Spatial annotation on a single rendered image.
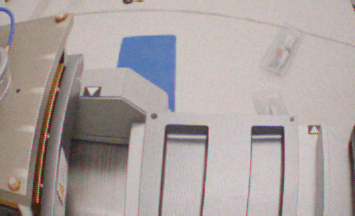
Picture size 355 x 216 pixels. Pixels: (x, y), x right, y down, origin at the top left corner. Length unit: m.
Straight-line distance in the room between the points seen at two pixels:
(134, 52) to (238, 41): 0.19
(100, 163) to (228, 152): 0.16
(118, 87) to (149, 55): 0.44
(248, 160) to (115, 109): 0.16
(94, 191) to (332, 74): 0.63
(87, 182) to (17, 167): 0.24
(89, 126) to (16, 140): 0.24
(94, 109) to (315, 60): 0.60
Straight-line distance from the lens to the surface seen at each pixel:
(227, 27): 1.21
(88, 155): 0.72
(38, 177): 0.53
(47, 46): 0.59
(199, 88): 1.07
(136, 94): 0.70
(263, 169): 0.64
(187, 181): 0.62
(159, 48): 1.15
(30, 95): 0.54
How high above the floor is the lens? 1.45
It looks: 43 degrees down
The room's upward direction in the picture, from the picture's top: straight up
